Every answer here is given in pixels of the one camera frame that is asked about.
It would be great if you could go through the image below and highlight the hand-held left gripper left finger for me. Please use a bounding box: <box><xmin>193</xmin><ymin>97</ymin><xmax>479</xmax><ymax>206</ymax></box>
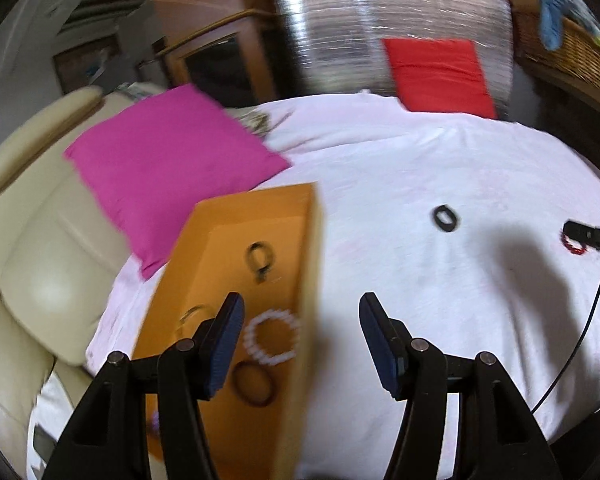
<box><xmin>40</xmin><ymin>292</ymin><xmax>246</xmax><ymax>480</ymax></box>

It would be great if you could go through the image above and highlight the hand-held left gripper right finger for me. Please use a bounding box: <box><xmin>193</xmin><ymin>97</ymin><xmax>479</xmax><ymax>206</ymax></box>
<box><xmin>358</xmin><ymin>292</ymin><xmax>564</xmax><ymax>480</ymax></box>

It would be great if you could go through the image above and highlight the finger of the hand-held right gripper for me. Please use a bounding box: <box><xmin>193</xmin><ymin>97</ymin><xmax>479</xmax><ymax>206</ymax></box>
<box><xmin>565</xmin><ymin>219</ymin><xmax>600</xmax><ymax>261</ymax></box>

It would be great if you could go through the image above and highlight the red bead bracelet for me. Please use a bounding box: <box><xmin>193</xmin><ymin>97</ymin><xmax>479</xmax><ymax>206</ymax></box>
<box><xmin>560</xmin><ymin>227</ymin><xmax>588</xmax><ymax>257</ymax></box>

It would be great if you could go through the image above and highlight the white bead bracelet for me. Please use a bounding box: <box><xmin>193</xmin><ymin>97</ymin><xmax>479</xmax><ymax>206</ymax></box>
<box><xmin>243</xmin><ymin>309</ymin><xmax>302</xmax><ymax>367</ymax></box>

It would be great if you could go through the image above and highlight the dark brown bracelet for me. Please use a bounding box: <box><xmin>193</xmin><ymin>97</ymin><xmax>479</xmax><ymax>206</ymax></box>
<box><xmin>231</xmin><ymin>362</ymin><xmax>277</xmax><ymax>407</ymax></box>

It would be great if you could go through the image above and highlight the thin metal bangle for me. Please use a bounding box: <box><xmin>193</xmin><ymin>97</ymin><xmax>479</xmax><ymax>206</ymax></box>
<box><xmin>179</xmin><ymin>305</ymin><xmax>216</xmax><ymax>328</ymax></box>

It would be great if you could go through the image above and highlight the black clasp bracelet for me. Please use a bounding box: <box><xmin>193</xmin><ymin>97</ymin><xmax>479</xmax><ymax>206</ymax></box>
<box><xmin>246</xmin><ymin>242</ymin><xmax>275</xmax><ymax>285</ymax></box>

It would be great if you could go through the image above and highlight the orange cardboard box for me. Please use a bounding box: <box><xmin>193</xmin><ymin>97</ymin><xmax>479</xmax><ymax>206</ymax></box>
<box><xmin>130</xmin><ymin>182</ymin><xmax>326</xmax><ymax>480</ymax></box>

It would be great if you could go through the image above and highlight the black thick ring bracelet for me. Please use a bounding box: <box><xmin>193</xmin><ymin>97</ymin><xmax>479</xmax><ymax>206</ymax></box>
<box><xmin>432</xmin><ymin>205</ymin><xmax>462</xmax><ymax>232</ymax></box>

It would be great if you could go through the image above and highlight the wooden shelf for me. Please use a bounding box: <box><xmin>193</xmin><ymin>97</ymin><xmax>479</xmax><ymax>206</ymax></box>
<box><xmin>515</xmin><ymin>57</ymin><xmax>600</xmax><ymax>136</ymax></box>

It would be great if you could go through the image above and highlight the pink cushion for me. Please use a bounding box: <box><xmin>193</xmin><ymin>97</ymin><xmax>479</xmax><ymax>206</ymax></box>
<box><xmin>63</xmin><ymin>83</ymin><xmax>293</xmax><ymax>281</ymax></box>

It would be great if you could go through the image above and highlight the wicker basket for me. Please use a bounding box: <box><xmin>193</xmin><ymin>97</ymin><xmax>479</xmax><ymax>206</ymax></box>
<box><xmin>512</xmin><ymin>0</ymin><xmax>600</xmax><ymax>96</ymax></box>

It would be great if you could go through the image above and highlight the cream leather sofa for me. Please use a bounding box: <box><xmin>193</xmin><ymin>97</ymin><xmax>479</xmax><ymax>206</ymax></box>
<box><xmin>0</xmin><ymin>85</ymin><xmax>168</xmax><ymax>480</ymax></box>

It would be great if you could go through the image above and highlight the red cushion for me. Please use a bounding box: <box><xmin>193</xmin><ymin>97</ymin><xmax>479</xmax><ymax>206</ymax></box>
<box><xmin>382</xmin><ymin>37</ymin><xmax>498</xmax><ymax>120</ymax></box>

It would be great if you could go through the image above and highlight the blue cloth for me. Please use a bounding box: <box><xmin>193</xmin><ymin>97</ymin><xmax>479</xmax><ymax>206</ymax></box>
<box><xmin>537</xmin><ymin>0</ymin><xmax>573</xmax><ymax>52</ymax></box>

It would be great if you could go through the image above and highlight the wooden cabinet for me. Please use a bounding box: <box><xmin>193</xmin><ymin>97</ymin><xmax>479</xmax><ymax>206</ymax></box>
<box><xmin>145</xmin><ymin>0</ymin><xmax>281</xmax><ymax>108</ymax></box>

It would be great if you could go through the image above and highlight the silver foil panel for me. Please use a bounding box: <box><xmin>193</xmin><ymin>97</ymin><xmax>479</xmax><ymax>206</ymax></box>
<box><xmin>272</xmin><ymin>0</ymin><xmax>513</xmax><ymax>120</ymax></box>

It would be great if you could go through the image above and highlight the black cable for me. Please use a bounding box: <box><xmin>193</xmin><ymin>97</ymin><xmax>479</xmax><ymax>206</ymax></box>
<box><xmin>531</xmin><ymin>252</ymin><xmax>600</xmax><ymax>413</ymax></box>

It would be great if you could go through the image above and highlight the framed wall picture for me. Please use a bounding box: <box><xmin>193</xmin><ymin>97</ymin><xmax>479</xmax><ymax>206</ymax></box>
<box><xmin>52</xmin><ymin>34</ymin><xmax>123</xmax><ymax>93</ymax></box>

